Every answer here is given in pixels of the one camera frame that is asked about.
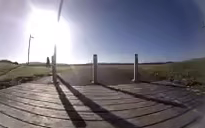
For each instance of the dry grass slope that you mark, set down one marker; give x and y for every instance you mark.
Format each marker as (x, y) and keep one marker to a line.
(183, 70)

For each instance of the wooden plank boardwalk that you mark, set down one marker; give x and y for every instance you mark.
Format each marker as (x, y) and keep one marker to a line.
(36, 103)

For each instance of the grey asphalt road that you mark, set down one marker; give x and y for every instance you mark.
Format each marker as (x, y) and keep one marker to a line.
(115, 73)

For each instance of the thin lamp post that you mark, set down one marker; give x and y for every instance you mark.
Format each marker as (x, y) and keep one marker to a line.
(29, 50)

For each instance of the grey bollard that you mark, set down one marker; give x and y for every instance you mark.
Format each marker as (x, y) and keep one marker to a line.
(136, 66)
(95, 68)

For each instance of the grass strip with scrub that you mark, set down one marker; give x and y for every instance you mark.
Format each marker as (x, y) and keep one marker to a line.
(13, 71)

